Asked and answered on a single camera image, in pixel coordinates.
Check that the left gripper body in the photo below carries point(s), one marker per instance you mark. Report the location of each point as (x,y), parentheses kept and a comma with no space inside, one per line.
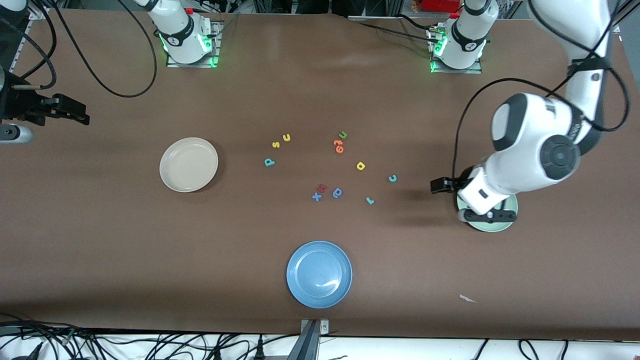
(462,179)

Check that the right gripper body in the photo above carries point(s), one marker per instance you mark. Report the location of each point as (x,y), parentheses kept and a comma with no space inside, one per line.
(20,107)

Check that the teal foam letter p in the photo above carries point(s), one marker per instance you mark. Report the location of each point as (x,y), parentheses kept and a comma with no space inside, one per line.
(269,162)

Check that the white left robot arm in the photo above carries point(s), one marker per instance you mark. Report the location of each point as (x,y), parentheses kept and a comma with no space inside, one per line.
(535,135)

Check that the green plate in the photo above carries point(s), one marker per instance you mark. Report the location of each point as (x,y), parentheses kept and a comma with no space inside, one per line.
(495,226)

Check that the white paper scrap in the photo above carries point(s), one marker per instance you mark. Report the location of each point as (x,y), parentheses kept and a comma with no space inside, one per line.
(467,299)

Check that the blue foam letter a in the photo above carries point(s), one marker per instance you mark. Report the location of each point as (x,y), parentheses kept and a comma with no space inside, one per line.
(337,192)

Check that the beige plate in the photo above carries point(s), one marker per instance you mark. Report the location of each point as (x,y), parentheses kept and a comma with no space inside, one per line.
(187,165)

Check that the blue plate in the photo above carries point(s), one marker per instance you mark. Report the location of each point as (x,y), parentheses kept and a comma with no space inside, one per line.
(320,275)

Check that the red box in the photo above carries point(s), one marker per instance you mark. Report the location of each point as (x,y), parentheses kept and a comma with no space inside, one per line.
(440,5)

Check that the aluminium frame rail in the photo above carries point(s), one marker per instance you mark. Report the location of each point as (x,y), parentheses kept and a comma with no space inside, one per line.
(37,14)
(616,27)

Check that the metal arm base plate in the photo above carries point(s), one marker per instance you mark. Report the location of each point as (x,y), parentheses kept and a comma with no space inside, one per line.
(450,71)
(175,65)

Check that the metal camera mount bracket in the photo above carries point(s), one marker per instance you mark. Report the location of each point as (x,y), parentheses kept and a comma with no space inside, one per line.
(315,327)

